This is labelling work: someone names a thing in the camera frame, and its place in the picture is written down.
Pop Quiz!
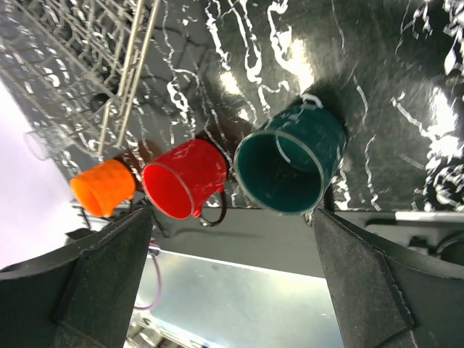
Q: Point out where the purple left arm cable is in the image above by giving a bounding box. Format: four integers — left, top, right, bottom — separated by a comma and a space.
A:
133, 246, 163, 311

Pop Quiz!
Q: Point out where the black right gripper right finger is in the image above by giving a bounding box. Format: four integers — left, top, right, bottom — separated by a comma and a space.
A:
313, 209, 463, 347

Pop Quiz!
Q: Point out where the red mug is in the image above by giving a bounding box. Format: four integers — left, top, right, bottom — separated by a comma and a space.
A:
141, 138, 228, 227

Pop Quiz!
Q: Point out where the orange plastic cup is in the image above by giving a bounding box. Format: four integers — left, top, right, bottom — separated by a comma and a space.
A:
70, 159, 136, 218

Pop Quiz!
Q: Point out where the clear plastic cup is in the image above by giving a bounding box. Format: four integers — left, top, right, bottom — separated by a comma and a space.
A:
23, 125, 73, 161

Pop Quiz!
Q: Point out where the dark green mug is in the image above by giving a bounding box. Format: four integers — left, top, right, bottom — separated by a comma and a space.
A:
233, 104, 347, 215

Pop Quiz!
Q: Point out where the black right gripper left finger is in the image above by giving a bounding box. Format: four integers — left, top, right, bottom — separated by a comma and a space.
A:
1, 208, 152, 347

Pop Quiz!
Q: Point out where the grey wire dish rack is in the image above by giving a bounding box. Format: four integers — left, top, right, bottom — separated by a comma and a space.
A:
1, 1, 160, 157

